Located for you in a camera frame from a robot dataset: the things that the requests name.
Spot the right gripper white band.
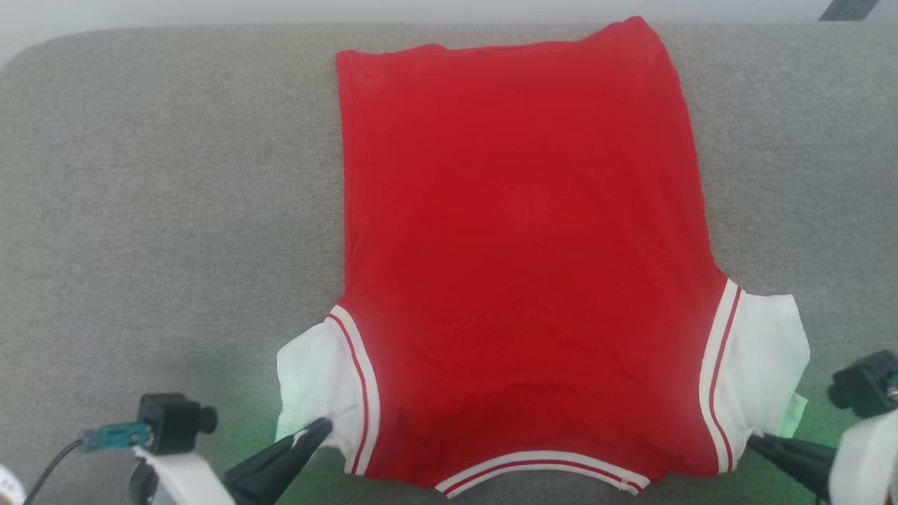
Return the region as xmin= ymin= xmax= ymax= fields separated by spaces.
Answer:
xmin=747 ymin=409 xmax=898 ymax=505

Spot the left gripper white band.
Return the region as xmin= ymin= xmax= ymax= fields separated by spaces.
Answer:
xmin=128 ymin=418 xmax=335 ymax=505

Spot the red shirt with white sleeves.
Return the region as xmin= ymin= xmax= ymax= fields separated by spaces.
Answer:
xmin=275 ymin=15 xmax=812 ymax=499

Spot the grey metal pole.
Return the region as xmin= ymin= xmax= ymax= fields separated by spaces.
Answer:
xmin=819 ymin=0 xmax=881 ymax=22

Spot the teal cable connector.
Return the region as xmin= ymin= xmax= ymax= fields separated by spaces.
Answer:
xmin=79 ymin=422 xmax=152 ymax=454

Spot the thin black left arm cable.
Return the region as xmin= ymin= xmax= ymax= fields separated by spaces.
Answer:
xmin=23 ymin=438 xmax=85 ymax=505

